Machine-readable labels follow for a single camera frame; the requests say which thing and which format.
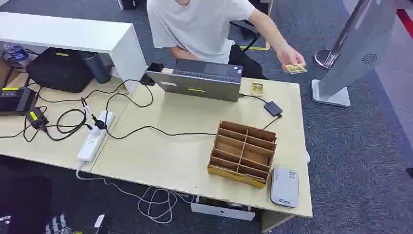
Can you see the person's left hand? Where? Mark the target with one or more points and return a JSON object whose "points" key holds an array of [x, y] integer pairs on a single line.
{"points": [[290, 55]]}

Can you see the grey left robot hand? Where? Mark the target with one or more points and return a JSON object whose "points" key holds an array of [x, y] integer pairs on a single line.
{"points": [[58, 225]]}

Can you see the yellow cards stack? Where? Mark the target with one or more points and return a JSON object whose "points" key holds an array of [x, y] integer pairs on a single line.
{"points": [[296, 69]]}

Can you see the yellow cards pile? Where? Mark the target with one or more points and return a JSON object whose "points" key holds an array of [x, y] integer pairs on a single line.
{"points": [[257, 89]]}

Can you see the black chair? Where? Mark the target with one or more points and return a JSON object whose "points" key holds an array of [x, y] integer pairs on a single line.
{"points": [[245, 27]]}

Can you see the black laptop charger block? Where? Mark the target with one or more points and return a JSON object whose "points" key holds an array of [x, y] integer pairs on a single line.
{"points": [[273, 109]]}

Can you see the grey kiosk stand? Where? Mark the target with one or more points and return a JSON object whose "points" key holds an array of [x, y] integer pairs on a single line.
{"points": [[358, 48]]}

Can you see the white power strip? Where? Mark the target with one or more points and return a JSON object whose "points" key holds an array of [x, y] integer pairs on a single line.
{"points": [[95, 139]]}

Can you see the grey laptop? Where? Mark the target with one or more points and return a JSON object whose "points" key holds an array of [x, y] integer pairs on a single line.
{"points": [[200, 84]]}

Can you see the person in white shirt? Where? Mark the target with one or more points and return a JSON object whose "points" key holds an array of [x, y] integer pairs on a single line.
{"points": [[197, 29]]}

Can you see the black plug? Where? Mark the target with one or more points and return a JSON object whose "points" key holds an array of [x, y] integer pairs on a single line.
{"points": [[100, 124]]}

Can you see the black adapter with yellow label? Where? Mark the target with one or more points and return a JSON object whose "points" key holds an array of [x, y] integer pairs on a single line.
{"points": [[36, 118]]}

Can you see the wooden divided card box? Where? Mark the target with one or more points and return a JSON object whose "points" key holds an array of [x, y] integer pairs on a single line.
{"points": [[242, 154]]}

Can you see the black box device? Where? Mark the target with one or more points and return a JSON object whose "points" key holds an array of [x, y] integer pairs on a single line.
{"points": [[14, 101]]}

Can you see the grey flat card reader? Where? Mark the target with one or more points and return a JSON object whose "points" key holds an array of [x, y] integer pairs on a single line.
{"points": [[284, 187]]}

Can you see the black phone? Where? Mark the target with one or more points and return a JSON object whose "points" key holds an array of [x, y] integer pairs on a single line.
{"points": [[151, 74]]}

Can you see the black bag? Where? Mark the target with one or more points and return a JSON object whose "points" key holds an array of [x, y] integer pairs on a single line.
{"points": [[59, 69]]}

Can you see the dark cylindrical flask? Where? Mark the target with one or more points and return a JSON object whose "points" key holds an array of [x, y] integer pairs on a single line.
{"points": [[100, 69]]}

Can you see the white box under desk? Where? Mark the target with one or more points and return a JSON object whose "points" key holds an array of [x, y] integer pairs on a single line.
{"points": [[222, 212]]}

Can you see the white desk shelf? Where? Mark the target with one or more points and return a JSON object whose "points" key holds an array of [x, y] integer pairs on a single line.
{"points": [[64, 34]]}

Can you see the chrome stanchion post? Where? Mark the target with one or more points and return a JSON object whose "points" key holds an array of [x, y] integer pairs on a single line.
{"points": [[329, 56]]}

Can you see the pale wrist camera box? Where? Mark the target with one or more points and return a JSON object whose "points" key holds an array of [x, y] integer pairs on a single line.
{"points": [[99, 222]]}

